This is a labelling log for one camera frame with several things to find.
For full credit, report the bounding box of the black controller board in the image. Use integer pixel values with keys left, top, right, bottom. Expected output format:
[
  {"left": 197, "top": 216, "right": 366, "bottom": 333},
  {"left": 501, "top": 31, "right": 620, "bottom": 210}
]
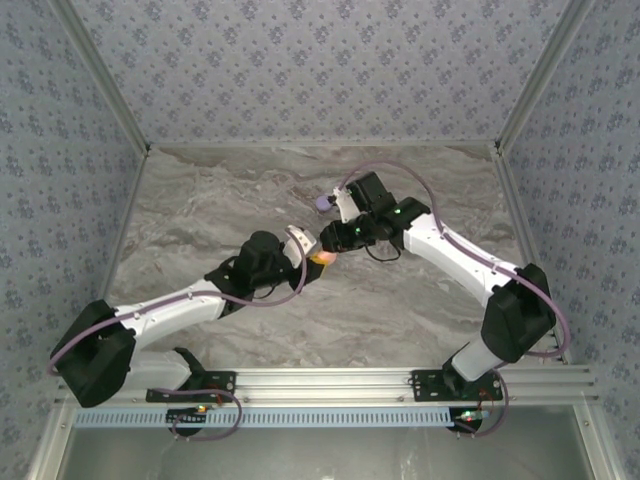
[
  {"left": 447, "top": 407, "right": 494, "bottom": 434},
  {"left": 166, "top": 405, "right": 209, "bottom": 431}
]

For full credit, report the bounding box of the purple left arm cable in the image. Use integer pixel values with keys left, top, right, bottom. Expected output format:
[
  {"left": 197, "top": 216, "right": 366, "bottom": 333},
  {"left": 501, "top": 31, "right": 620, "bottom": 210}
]
[{"left": 47, "top": 234, "right": 309, "bottom": 442}]

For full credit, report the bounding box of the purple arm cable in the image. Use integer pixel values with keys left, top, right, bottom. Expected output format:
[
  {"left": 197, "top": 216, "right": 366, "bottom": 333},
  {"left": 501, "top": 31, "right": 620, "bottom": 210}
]
[
  {"left": 47, "top": 234, "right": 309, "bottom": 442},
  {"left": 342, "top": 159, "right": 571, "bottom": 439}
]

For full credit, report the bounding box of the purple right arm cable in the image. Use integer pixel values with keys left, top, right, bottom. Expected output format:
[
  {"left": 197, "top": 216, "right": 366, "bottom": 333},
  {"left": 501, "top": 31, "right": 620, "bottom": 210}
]
[{"left": 342, "top": 159, "right": 571, "bottom": 439}]

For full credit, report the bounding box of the aluminium mounting rail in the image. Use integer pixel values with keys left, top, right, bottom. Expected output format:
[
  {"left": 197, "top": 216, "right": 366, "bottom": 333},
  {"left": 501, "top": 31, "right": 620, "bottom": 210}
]
[{"left": 54, "top": 366, "right": 599, "bottom": 405}]

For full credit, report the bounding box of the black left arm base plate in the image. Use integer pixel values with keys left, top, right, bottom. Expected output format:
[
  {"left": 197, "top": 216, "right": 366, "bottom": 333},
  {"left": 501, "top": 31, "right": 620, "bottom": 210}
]
[{"left": 145, "top": 370, "right": 237, "bottom": 404}]

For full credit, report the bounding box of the light blue slotted cable duct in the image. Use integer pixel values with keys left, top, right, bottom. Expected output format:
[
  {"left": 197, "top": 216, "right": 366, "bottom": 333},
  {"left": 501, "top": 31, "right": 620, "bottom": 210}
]
[{"left": 73, "top": 405, "right": 454, "bottom": 429}]

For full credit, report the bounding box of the aluminium table side rail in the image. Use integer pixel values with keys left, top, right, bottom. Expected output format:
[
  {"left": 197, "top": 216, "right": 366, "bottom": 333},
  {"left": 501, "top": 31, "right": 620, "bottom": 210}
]
[
  {"left": 492, "top": 147, "right": 571, "bottom": 366},
  {"left": 74, "top": 144, "right": 151, "bottom": 369}
]

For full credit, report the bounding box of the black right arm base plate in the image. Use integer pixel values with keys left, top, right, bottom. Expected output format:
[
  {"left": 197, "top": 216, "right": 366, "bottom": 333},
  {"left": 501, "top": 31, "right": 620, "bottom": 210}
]
[{"left": 410, "top": 368, "right": 504, "bottom": 404}]

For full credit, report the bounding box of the aluminium frame post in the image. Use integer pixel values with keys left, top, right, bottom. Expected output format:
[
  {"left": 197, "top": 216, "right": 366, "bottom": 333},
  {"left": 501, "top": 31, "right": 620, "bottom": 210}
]
[
  {"left": 494, "top": 0, "right": 596, "bottom": 151},
  {"left": 49, "top": 0, "right": 151, "bottom": 154}
]

